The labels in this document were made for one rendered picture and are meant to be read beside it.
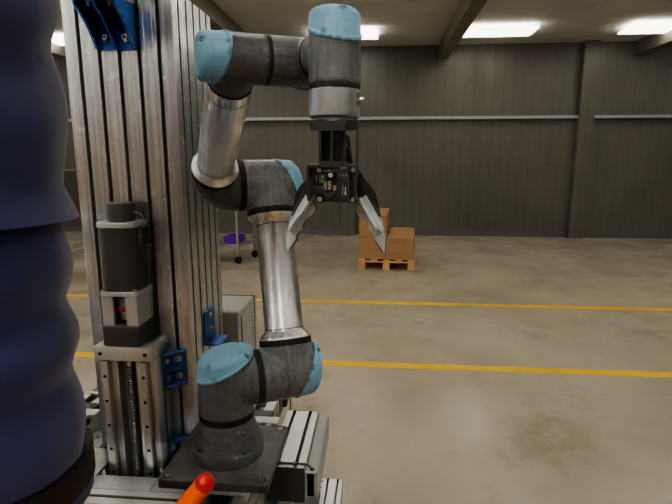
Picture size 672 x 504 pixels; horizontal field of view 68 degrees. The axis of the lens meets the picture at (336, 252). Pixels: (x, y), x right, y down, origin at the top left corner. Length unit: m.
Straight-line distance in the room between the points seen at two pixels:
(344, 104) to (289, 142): 10.43
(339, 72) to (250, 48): 0.15
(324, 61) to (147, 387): 0.83
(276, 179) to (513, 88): 10.42
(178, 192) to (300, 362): 0.47
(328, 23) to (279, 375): 0.68
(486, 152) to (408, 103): 1.95
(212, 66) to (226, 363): 0.57
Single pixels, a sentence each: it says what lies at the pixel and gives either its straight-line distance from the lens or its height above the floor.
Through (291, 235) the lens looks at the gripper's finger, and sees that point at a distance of 0.78.
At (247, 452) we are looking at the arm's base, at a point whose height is 1.06.
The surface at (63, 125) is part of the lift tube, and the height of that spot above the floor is 1.70.
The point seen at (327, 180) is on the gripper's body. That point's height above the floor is 1.63.
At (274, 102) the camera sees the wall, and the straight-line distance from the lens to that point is 11.26.
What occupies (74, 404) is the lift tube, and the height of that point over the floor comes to 1.38.
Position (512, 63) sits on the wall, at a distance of 11.45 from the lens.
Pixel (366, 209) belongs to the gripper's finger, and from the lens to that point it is 0.74.
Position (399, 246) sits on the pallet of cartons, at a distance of 7.55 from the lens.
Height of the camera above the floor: 1.67
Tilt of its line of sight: 11 degrees down
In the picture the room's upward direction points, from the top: straight up
